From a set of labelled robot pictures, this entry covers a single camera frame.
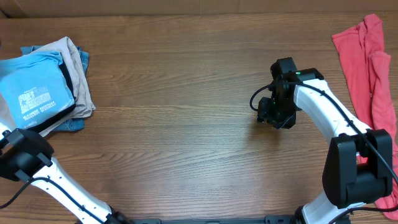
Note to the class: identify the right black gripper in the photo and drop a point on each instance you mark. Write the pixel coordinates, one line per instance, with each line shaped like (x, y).
(264, 115)

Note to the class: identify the light blue printed t-shirt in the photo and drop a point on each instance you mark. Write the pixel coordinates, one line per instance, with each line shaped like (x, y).
(32, 87)

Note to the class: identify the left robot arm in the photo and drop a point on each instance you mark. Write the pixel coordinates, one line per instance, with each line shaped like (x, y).
(30, 159)

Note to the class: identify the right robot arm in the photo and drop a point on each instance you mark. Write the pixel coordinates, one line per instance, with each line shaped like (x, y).
(358, 168)

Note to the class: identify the red t-shirt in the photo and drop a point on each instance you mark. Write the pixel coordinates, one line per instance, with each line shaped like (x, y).
(366, 65)

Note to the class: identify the folded beige garment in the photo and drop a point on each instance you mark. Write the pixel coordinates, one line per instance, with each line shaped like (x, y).
(81, 92)

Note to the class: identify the folded blue jeans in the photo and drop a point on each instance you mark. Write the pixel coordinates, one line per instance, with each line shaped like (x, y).
(72, 124)

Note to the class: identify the folded black t-shirt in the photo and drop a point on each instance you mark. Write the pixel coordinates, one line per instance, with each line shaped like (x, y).
(68, 108)

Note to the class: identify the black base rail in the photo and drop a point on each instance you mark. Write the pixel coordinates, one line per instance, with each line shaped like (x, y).
(217, 221)

